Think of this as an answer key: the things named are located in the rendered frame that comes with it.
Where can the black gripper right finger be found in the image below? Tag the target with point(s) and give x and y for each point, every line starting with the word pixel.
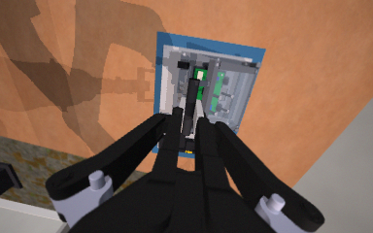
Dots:
pixel 280 206

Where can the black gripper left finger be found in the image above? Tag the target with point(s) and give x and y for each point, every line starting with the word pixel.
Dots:
pixel 80 188

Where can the green circuit board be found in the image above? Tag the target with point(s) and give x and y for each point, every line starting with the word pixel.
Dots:
pixel 201 75

